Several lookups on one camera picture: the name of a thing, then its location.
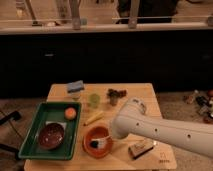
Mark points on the orange red bowl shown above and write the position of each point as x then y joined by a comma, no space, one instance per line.
97,132

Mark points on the green translucent cup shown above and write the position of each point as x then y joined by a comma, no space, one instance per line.
94,100

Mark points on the orange round fruit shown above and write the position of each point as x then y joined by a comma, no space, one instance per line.
70,113

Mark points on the small white cup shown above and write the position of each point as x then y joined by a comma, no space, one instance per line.
76,96

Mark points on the green plastic tray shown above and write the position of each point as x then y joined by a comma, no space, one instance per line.
47,113

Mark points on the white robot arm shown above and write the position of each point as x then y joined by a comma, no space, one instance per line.
191,136

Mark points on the wooden scrub brush block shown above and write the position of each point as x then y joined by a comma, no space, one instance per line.
141,147

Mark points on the blue sponge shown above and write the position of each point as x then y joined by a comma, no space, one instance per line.
75,86

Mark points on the wooden folding table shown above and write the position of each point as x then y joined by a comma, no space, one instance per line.
159,158

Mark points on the small grey cup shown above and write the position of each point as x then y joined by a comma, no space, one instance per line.
113,100

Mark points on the dark maroon bowl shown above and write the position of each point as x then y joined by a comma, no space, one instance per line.
51,136

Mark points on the dark grape bunch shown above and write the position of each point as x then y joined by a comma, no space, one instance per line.
116,93

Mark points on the black-tipped dish brush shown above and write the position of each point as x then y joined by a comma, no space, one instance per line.
99,143

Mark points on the black stand leg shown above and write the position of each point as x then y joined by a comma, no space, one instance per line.
15,115

